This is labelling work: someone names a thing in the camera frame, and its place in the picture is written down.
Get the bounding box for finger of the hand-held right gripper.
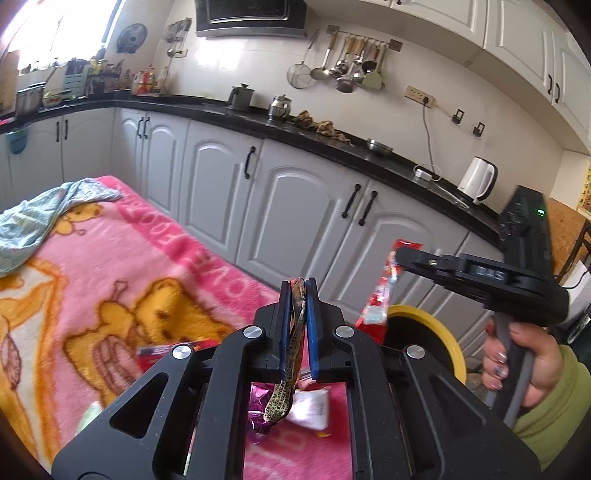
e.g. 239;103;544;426
396;247;465;291

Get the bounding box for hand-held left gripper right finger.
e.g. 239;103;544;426
305;277;543;480

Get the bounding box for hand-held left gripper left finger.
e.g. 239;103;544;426
51;277;296;480

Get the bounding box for yellow and black wrapper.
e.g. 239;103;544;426
264;277;309;426

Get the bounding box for red snack wrapper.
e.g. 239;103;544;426
355;239;430;344

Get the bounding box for yellow-rimmed trash bin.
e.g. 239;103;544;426
383;305;468;384

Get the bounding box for person's right forearm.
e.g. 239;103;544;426
512;344;591;472

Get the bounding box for person's right hand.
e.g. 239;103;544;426
480;320;566;409

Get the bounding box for white box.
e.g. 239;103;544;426
566;263;591;333

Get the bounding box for black metal stand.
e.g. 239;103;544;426
561;217;591;280

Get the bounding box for chipboard panel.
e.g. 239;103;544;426
547;198;588;278

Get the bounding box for white packet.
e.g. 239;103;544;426
285;388;331;438

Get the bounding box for pink foil wrapper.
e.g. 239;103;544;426
249;383;279;433

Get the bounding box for white electric kettle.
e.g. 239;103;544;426
458;157;498;205

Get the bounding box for white lower cabinets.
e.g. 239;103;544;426
0;107;504;333

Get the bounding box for white cabinets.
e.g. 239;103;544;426
388;0;591;155
0;107;504;333

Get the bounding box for red and dark wrapper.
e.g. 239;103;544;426
137;339;218;370

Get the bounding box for black kitchen countertop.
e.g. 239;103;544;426
0;95;504;243

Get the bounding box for pile of dried roots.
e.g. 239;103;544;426
293;111;355;146

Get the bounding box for pink printed blanket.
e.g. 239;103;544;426
0;174;361;480

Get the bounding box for row of hanging kitchen utensils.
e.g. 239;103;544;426
310;26;402;94

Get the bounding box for pale green bottle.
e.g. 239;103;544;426
79;399;106;431

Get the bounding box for steel lidded jar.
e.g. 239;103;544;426
269;95;293;121

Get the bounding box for dark metal kettle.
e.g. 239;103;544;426
228;84;254;112

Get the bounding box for white upper cabinets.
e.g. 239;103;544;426
388;0;591;155

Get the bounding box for light blue garment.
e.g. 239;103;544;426
0;181;124;278

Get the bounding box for group of condiment bottles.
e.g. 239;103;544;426
131;67;169;95

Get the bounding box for black range hood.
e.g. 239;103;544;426
195;0;308;38

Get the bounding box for small hanging utensil rack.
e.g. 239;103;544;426
165;18;192;58

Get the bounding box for teal dish rack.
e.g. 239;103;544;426
64;60;93;97

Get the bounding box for blue hanging holder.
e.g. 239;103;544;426
7;124;32;154

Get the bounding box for steel cooking pot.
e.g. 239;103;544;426
15;83;47;116

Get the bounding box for bright window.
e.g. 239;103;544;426
9;0;123;70

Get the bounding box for yellow wall poster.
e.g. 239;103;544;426
577;166;591;215

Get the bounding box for beige wall power strip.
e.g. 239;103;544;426
405;85;437;108

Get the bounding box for hanging wire strainer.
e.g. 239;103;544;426
287;30;320;89

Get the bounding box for round wall fan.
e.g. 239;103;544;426
115;23;148;52

